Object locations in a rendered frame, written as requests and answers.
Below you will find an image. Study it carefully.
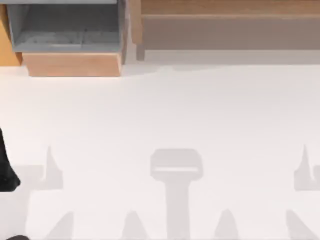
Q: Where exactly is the pale wooden drawer front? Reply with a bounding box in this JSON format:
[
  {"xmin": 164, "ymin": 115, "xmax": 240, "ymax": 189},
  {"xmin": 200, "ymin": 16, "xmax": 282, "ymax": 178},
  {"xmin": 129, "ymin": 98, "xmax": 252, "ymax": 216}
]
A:
[{"xmin": 21, "ymin": 51, "xmax": 123, "ymax": 77}]

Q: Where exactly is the open wooden shelf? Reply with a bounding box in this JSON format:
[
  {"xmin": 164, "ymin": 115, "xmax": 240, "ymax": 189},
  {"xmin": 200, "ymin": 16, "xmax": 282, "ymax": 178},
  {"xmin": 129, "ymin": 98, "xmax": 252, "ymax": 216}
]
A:
[{"xmin": 130, "ymin": 0, "xmax": 320, "ymax": 62}]

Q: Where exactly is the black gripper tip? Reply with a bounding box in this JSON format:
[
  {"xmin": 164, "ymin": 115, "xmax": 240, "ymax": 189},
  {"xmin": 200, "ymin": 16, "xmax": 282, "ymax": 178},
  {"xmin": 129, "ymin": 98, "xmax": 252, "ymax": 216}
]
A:
[{"xmin": 0, "ymin": 127, "xmax": 21, "ymax": 193}]

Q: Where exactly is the orange wooden cupboard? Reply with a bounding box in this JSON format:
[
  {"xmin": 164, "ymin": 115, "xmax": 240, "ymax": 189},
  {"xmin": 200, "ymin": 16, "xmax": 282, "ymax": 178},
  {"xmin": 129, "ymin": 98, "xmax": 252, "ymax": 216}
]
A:
[{"xmin": 0, "ymin": 4, "xmax": 24, "ymax": 67}]

